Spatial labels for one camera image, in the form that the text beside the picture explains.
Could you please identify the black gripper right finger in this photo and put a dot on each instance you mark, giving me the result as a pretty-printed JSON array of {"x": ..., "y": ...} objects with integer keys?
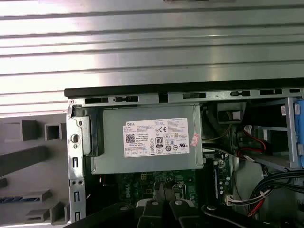
[{"x": 180, "y": 213}]

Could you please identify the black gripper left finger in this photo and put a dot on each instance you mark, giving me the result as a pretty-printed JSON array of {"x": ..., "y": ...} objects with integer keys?
[{"x": 152, "y": 213}]

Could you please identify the green motherboard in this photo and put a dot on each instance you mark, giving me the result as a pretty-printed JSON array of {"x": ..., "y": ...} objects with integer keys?
[{"x": 133, "y": 187}]

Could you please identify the grey power supply unit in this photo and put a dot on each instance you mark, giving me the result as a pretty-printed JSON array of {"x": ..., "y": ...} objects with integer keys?
[{"x": 111, "y": 114}]

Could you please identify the grey plastic parts rack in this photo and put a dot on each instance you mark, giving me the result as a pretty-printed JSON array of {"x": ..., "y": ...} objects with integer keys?
[{"x": 35, "y": 185}]

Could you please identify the black open PC case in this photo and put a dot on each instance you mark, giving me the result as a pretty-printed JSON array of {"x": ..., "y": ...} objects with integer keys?
[{"x": 166, "y": 86}]

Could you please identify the grey metal drive cage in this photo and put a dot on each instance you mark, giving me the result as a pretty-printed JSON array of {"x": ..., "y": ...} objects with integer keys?
[{"x": 290, "y": 130}]

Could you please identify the blue plastic drive carrier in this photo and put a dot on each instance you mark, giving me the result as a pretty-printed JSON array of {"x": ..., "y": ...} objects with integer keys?
[{"x": 300, "y": 133}]

